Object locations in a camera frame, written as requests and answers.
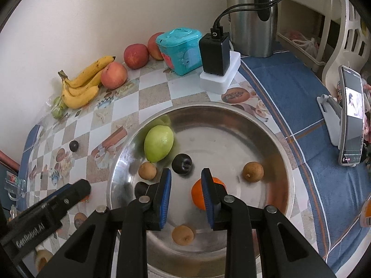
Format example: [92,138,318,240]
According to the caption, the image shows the white phone stand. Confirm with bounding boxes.
[317,94,344,147]

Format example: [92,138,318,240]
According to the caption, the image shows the green mango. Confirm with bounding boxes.
[144,125,175,163]

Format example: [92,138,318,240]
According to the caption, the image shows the white charger base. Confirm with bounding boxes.
[199,51,242,94]

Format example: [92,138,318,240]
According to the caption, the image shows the pale pink apple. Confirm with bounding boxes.
[100,62,128,90]

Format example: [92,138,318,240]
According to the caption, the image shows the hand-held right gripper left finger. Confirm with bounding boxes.
[36,168,172,278]

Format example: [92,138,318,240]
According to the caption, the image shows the stainless steel bowl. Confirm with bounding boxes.
[107,102,295,278]

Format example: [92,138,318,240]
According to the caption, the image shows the yellow banana bunch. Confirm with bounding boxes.
[57,56,116,109]

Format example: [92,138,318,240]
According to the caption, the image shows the small brown round fruit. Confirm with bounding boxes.
[172,225,196,246]
[138,162,157,180]
[243,161,264,183]

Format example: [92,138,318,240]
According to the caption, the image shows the pink plastic bag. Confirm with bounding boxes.
[285,30,319,55]

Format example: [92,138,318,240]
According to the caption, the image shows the smartphone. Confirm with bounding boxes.
[338,65,365,167]

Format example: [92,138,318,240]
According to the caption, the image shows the white plastic chair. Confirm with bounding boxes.
[322,0,371,84]

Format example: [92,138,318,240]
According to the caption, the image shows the orange and white object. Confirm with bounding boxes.
[359,200,371,228]

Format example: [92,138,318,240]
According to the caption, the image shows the black charger block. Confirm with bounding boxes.
[199,26,230,76]

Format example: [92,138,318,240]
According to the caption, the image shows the white shelf rack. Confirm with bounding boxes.
[274,0,342,67]

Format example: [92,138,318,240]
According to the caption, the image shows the bag of green fruits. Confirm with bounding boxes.
[45,94,70,120]

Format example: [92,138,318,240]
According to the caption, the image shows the red packet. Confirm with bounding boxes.
[0,150,21,171]

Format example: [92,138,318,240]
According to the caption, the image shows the teal plastic box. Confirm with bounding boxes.
[156,28,203,76]

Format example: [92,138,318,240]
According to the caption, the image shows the red apple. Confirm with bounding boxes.
[147,32,166,61]
[124,44,150,70]

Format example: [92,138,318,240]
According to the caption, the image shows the stainless steel kettle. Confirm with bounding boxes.
[226,0,279,58]

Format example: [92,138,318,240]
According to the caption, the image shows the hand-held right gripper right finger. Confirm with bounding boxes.
[201,168,338,278]

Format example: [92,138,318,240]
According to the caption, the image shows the clear plastic bag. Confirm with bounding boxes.
[4,171,26,200]

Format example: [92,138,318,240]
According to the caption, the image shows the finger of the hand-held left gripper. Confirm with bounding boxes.
[46,179,92,217]

